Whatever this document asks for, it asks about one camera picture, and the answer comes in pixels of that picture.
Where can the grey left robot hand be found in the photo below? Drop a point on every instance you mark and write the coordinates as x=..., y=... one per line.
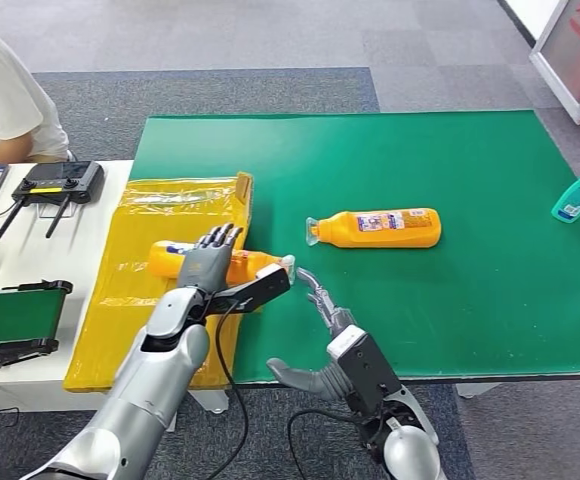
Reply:
x=207, y=265

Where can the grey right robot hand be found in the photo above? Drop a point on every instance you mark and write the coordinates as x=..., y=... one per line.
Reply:
x=320, y=384

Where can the orange bottle with clear cap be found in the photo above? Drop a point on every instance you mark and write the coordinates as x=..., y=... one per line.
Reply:
x=395, y=237
x=162, y=262

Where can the yellow taped cardboard box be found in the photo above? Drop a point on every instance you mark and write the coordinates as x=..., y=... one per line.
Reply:
x=120, y=218

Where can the white table foot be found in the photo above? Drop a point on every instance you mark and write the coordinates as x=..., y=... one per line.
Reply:
x=475, y=389
x=214, y=399

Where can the black remote controller with antennas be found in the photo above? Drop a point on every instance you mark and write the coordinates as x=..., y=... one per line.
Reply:
x=62, y=180

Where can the green table mat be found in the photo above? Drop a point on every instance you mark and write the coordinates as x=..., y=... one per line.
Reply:
x=370, y=166

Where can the small green conveyor belt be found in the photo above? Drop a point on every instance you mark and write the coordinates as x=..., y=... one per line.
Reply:
x=10, y=318

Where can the person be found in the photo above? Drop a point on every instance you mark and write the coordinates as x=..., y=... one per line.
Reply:
x=0, y=99

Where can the white red display stand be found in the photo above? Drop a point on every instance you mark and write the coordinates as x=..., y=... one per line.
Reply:
x=570, y=53

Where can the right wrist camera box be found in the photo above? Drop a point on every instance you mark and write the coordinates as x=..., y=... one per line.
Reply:
x=370, y=371

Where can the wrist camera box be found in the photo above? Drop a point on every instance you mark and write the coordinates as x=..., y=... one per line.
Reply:
x=370, y=371
x=265, y=288

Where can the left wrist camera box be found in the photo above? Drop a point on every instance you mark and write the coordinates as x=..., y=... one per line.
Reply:
x=265, y=288

